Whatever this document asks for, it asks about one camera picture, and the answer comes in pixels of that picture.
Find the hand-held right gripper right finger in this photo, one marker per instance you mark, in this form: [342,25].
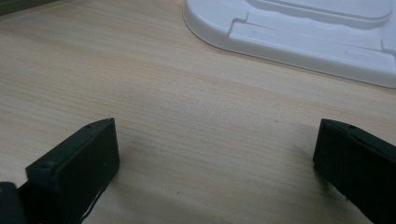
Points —
[355,165]

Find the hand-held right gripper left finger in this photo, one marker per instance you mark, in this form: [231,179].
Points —
[74,168]

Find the white box lid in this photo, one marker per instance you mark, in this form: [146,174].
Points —
[280,37]

